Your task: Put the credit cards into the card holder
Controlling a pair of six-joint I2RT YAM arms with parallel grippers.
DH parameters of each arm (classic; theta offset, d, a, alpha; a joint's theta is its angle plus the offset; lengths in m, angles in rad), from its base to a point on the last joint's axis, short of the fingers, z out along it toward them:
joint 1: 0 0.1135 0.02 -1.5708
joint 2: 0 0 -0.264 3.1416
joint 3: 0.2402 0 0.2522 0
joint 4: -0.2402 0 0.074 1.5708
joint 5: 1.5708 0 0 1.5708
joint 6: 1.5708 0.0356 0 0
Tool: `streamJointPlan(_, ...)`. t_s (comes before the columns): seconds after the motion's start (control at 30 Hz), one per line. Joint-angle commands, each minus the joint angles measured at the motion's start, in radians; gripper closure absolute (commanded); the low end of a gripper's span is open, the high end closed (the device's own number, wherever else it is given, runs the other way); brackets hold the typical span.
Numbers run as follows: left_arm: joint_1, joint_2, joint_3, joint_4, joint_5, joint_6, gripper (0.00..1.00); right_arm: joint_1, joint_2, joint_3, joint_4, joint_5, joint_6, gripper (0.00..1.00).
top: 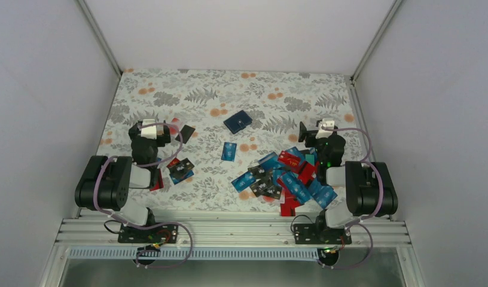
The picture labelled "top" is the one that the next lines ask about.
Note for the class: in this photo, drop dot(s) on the lone blue credit card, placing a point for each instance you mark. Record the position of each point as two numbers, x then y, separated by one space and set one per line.
229 151

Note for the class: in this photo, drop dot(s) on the navy blue card holder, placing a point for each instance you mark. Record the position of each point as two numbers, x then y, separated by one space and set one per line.
238 122

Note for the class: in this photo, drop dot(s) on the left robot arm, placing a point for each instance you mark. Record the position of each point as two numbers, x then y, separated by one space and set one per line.
106 181

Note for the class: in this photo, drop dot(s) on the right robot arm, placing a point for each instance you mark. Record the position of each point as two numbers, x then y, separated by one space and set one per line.
369 190

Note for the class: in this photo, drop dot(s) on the blue card pile left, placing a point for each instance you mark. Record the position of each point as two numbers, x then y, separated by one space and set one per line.
243 181

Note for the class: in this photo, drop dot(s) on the blue card pile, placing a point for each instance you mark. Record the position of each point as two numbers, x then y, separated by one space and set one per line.
322 194
243 181
295 187

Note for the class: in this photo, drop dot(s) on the black visa card pile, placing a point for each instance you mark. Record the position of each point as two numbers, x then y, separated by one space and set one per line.
265 187

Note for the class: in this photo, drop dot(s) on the red VIP card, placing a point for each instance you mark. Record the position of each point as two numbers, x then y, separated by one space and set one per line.
291 161

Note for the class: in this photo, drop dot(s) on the black card upper left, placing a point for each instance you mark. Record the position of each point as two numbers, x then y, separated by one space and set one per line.
185 134

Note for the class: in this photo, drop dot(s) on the blue card under black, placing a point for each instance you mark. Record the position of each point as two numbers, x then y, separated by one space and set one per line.
178 179

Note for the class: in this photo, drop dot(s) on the teal card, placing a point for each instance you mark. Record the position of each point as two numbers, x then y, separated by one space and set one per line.
311 159

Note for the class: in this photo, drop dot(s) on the red card pile right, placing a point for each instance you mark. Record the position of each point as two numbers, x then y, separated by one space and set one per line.
306 173

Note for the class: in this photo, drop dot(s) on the red card pile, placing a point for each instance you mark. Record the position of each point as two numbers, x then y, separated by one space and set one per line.
287 209
306 173

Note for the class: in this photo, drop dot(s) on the black visa card left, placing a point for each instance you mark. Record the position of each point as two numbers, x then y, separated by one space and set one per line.
180 167

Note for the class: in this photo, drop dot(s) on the blue card pile centre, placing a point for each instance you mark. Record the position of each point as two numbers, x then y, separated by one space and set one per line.
295 187

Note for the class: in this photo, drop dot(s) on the red card pile bottom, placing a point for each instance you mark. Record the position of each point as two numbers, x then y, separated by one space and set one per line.
287 209

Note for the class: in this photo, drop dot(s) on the red card left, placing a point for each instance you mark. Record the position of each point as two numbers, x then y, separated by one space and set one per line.
156 182

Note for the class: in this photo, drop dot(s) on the blue card pile right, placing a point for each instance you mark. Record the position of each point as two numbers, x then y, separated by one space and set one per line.
322 194

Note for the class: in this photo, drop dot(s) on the floral patterned table mat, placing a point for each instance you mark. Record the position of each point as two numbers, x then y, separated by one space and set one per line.
277 102

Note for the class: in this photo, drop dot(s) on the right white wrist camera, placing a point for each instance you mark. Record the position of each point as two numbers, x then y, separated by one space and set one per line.
326 127

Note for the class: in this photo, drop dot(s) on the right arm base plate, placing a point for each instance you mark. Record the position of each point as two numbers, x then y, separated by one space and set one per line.
311 234

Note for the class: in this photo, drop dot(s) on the blue slotted cable duct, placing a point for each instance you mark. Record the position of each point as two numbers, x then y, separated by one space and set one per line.
197 253

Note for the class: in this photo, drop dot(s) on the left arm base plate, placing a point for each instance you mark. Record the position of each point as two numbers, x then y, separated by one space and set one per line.
162 234

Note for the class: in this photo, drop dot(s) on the aluminium rail frame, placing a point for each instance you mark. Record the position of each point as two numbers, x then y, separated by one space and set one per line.
229 229

